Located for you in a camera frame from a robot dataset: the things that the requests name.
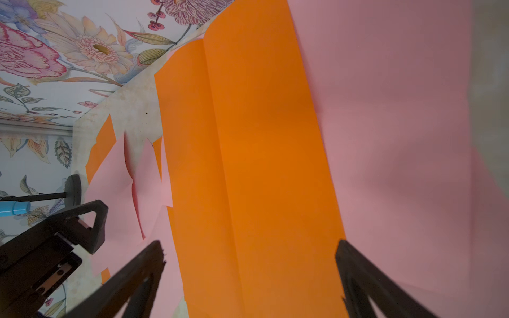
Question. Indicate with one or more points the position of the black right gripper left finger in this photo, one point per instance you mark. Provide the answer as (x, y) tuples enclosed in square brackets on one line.
[(132, 291)]

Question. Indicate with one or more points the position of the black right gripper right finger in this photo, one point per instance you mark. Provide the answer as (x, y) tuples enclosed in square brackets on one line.
[(364, 283)]

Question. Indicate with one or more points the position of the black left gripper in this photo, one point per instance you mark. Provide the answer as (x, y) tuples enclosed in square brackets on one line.
[(37, 262)]

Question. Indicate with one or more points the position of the large pink paper sheet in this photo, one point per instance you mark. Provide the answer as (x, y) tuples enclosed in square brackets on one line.
[(412, 102)]

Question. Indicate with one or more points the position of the blue microphone on stand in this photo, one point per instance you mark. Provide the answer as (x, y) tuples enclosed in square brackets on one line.
[(17, 205)]

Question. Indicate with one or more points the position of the left aluminium frame post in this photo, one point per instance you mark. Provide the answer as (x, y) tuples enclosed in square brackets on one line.
[(29, 128)]

